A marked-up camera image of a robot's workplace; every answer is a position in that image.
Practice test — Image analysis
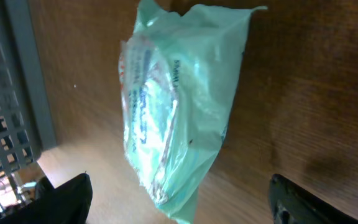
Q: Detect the teal wet wipes pack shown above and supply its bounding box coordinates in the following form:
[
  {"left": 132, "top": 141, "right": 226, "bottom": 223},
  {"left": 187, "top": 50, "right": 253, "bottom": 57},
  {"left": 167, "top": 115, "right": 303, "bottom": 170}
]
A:
[{"left": 118, "top": 1, "right": 254, "bottom": 223}]

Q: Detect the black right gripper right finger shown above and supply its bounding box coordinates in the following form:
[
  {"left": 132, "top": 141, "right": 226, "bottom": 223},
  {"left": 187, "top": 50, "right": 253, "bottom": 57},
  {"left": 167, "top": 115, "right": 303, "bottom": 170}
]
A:
[{"left": 268, "top": 174, "right": 358, "bottom": 224}]

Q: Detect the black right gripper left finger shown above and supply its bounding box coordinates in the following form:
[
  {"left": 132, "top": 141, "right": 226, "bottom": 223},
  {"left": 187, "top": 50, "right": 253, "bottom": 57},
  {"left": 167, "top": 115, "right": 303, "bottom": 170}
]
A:
[{"left": 0, "top": 173, "right": 93, "bottom": 224}]

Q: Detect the dark grey plastic basket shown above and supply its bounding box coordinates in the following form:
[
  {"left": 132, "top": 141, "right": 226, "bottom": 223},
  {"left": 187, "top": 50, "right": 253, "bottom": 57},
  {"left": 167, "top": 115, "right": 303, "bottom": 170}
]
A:
[{"left": 0, "top": 1, "right": 57, "bottom": 179}]

